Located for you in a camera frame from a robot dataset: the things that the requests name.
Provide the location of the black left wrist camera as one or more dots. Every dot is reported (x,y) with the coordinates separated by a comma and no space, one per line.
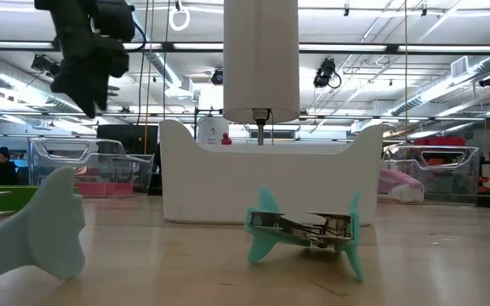
(115,19)

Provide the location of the teal staple remover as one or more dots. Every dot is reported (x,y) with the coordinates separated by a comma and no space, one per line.
(266,238)

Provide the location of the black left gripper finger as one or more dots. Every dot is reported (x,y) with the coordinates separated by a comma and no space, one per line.
(102,89)
(79,89)

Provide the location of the black overhead beam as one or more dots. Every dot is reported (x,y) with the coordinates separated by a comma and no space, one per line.
(355,48)

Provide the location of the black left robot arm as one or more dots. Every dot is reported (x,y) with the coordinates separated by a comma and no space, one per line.
(43,4)

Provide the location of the white plastic tray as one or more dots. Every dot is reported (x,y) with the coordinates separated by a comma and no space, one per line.
(211,183)

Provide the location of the small black ceiling camera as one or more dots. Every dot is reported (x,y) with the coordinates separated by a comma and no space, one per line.
(217,77)

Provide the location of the red box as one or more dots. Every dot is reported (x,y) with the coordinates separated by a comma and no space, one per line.
(438,141)

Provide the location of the black ceiling camera pair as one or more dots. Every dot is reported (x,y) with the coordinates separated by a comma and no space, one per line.
(43,64)

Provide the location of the pale mint staple remover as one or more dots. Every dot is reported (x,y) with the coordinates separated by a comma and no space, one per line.
(49,229)

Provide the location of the small red object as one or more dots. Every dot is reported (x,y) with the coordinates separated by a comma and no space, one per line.
(226,139)

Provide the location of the clear plastic bin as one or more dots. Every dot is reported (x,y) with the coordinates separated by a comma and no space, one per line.
(100,161)
(453,178)

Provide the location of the person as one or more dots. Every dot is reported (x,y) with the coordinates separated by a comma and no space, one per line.
(3,170)

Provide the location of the black ceiling speaker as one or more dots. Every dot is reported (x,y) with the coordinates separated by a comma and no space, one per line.
(488,81)

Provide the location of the white hanging cylinder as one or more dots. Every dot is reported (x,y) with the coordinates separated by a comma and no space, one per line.
(261,59)

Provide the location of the pink stapler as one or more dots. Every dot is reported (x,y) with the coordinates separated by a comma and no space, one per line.
(400,187)

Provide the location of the black monitor screen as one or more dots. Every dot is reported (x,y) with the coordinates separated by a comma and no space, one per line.
(128,138)

